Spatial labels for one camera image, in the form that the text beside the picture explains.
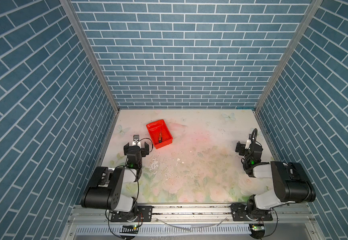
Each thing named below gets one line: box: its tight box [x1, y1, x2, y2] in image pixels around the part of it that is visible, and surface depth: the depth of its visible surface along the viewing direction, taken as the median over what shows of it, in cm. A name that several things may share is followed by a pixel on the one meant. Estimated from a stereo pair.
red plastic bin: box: [146, 119, 173, 149], surface depth 105 cm
